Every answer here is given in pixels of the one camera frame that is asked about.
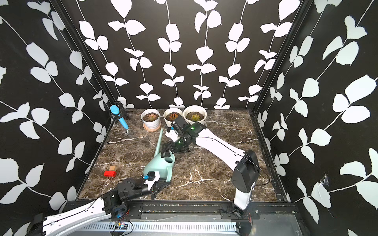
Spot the yellow green succulent plant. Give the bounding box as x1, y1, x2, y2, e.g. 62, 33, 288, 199
190, 114, 202, 122

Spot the red block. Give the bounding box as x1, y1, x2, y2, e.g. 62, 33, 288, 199
103, 170, 117, 178

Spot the small circuit board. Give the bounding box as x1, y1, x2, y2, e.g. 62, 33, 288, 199
112, 222, 130, 232

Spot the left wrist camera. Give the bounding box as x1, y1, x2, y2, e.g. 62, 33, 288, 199
143, 171, 160, 190

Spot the orange red succulent plant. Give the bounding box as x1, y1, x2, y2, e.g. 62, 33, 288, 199
165, 112, 181, 122

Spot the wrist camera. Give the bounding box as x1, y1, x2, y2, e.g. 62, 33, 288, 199
165, 117, 190, 142
143, 171, 160, 190

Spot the pink succulent plant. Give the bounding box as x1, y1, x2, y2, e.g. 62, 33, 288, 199
143, 113, 159, 122

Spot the middle white plant pot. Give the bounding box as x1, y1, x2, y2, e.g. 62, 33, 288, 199
163, 108, 183, 130

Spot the mint green watering can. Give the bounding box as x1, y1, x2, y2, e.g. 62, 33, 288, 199
143, 128, 175, 182

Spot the left white plant pot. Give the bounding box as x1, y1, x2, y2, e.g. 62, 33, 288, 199
141, 108, 161, 130

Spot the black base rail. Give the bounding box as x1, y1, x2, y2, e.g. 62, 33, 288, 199
67, 200, 305, 220

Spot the peach pot saucer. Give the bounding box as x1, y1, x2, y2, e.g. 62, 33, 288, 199
143, 123, 161, 132

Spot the right large white plant pot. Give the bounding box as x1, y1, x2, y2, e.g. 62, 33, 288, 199
183, 105, 207, 126

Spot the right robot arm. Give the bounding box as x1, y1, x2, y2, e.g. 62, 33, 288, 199
160, 118, 261, 219

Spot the white perforated strip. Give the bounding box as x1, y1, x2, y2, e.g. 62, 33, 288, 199
77, 221, 237, 233

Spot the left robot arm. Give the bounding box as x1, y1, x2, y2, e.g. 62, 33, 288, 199
26, 176, 171, 236

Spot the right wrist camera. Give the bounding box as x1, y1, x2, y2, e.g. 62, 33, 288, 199
165, 117, 190, 142

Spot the small wooden block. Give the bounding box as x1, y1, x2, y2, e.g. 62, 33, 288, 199
109, 165, 117, 172

